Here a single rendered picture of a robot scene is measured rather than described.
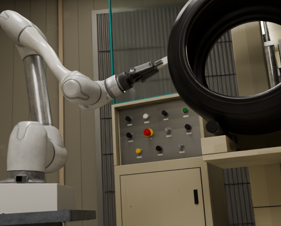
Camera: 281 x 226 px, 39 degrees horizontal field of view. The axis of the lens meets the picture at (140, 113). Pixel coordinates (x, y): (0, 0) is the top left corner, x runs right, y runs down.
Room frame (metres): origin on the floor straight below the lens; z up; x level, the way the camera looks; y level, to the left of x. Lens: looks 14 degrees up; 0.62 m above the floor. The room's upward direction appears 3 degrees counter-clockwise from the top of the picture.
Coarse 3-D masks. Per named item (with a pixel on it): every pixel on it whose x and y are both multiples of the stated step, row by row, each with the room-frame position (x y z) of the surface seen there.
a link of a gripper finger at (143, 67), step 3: (147, 63) 1.49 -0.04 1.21; (138, 66) 1.50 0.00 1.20; (141, 66) 1.50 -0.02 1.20; (144, 66) 1.50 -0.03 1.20; (147, 66) 1.49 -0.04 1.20; (150, 66) 1.49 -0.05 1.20; (129, 69) 1.50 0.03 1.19; (132, 69) 1.50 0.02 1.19; (135, 69) 1.50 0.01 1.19; (138, 69) 1.50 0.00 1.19; (141, 69) 1.50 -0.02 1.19; (144, 69) 1.50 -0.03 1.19; (147, 69) 1.50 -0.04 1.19; (132, 72) 1.50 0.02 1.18; (135, 72) 1.50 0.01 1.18; (138, 72) 1.51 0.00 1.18
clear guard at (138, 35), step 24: (120, 0) 2.28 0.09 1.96; (144, 0) 2.21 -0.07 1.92; (168, 0) 2.15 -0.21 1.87; (120, 24) 2.28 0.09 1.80; (144, 24) 2.22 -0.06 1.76; (168, 24) 2.16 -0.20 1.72; (120, 48) 2.28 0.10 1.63; (144, 48) 2.22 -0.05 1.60; (120, 72) 2.29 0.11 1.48; (168, 72) 2.17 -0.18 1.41; (120, 96) 2.29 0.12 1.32; (144, 96) 2.23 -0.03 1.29
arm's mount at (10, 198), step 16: (0, 192) 1.49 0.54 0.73; (16, 192) 1.49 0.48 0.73; (32, 192) 1.49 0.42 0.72; (48, 192) 1.48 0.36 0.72; (64, 192) 1.59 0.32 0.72; (0, 208) 1.49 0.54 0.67; (16, 208) 1.49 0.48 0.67; (32, 208) 1.49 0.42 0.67; (48, 208) 1.48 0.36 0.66; (64, 208) 1.59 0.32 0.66
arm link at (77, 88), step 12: (24, 36) 1.64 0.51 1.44; (36, 36) 1.65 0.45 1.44; (36, 48) 1.65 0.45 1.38; (48, 48) 1.62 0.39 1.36; (48, 60) 1.55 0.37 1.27; (60, 72) 1.48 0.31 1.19; (72, 72) 1.46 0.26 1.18; (72, 84) 1.40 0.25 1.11; (84, 84) 1.42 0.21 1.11; (96, 84) 1.51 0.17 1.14; (72, 96) 1.42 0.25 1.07; (84, 96) 1.44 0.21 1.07; (96, 96) 1.51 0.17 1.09
